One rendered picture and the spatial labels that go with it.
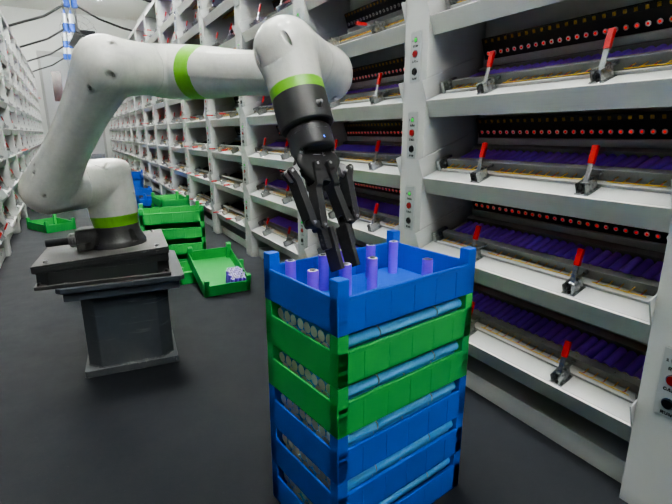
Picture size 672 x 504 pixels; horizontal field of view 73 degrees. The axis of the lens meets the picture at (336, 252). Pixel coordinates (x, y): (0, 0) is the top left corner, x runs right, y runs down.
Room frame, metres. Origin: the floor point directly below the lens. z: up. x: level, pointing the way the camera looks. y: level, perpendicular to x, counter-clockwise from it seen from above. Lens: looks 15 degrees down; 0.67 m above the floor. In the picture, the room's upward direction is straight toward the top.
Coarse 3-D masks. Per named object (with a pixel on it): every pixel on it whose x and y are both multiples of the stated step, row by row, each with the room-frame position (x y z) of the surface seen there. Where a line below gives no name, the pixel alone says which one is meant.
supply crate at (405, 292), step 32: (384, 256) 0.89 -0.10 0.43; (416, 256) 0.85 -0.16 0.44; (448, 256) 0.79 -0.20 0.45; (288, 288) 0.66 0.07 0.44; (352, 288) 0.76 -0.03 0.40; (384, 288) 0.62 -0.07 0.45; (416, 288) 0.66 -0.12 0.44; (448, 288) 0.71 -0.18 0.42; (320, 320) 0.60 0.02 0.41; (352, 320) 0.58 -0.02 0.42; (384, 320) 0.62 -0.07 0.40
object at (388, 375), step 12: (444, 348) 0.72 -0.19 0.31; (456, 348) 0.74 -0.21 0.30; (288, 360) 0.69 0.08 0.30; (420, 360) 0.68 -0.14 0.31; (432, 360) 0.71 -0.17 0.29; (300, 372) 0.66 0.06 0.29; (384, 372) 0.64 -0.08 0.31; (396, 372) 0.65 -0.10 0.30; (408, 372) 0.68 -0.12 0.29; (312, 384) 0.63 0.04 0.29; (324, 384) 0.61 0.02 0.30; (360, 384) 0.60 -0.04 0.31; (372, 384) 0.62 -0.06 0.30; (348, 396) 0.59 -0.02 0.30
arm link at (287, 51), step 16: (288, 16) 0.80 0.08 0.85; (272, 32) 0.78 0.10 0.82; (288, 32) 0.78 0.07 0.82; (304, 32) 0.79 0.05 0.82; (256, 48) 0.80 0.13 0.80; (272, 48) 0.78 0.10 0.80; (288, 48) 0.77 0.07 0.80; (304, 48) 0.78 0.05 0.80; (320, 48) 0.83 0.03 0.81; (272, 64) 0.78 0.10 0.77; (288, 64) 0.77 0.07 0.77; (304, 64) 0.77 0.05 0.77; (320, 64) 0.83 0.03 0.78; (272, 80) 0.78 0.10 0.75; (288, 80) 0.76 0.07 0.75; (304, 80) 0.76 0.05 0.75; (320, 80) 0.79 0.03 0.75; (272, 96) 0.78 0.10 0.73
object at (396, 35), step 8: (384, 16) 1.69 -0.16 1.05; (392, 16) 1.66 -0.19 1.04; (336, 32) 1.91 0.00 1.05; (384, 32) 1.41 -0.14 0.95; (392, 32) 1.38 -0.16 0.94; (400, 32) 1.35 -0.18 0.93; (352, 40) 1.64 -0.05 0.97; (360, 40) 1.52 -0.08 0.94; (368, 40) 1.48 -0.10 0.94; (376, 40) 1.45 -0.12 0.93; (384, 40) 1.42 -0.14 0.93; (392, 40) 1.39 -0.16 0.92; (400, 40) 1.36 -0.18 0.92; (344, 48) 1.61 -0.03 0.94; (352, 48) 1.57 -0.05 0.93; (360, 48) 1.53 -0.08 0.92; (368, 48) 1.50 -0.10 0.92; (376, 48) 1.46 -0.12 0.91; (352, 56) 1.58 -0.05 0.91
